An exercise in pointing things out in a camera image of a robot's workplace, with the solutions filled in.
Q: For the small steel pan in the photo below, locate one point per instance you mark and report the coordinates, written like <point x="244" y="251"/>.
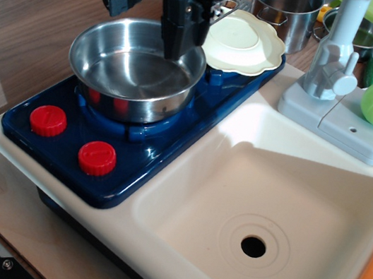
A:
<point x="123" y="73"/>

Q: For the metal spatula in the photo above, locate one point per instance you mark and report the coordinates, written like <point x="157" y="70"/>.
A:
<point x="222" y="8"/>

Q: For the tall steel pot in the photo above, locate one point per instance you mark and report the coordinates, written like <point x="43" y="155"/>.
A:
<point x="293" y="20"/>

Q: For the red stove knob right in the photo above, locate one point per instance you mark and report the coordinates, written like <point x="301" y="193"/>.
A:
<point x="97" y="158"/>

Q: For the cream scalloped plastic plate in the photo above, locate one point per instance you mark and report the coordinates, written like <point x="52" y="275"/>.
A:
<point x="243" y="44"/>

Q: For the red stove knob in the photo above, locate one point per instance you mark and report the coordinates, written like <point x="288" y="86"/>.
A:
<point x="97" y="158"/>
<point x="48" y="121"/>

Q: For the green toy cucumber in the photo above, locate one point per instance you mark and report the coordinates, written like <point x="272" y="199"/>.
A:
<point x="367" y="77"/>

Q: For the red stove knob left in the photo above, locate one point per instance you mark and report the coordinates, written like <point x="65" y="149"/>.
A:
<point x="48" y="121"/>

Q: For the blue toy stove top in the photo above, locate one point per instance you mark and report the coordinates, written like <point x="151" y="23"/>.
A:
<point x="142" y="150"/>

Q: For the steel bowl with handles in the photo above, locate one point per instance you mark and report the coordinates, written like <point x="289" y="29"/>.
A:
<point x="363" y="41"/>

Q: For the cream toy sink unit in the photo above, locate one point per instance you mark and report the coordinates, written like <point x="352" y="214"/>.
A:
<point x="258" y="197"/>

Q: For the grey toy faucet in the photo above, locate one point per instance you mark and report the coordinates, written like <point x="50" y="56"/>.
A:
<point x="326" y="100"/>

